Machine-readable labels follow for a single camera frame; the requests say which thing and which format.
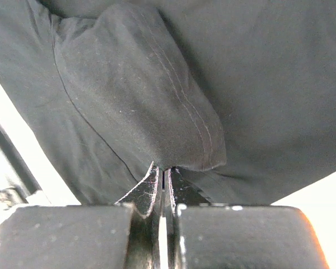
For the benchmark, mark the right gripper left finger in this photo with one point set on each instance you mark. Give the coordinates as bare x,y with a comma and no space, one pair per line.
121,235

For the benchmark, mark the black t shirt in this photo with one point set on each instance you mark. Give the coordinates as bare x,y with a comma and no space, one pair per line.
239,96

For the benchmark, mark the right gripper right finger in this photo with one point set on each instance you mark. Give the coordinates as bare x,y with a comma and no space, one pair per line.
201,234

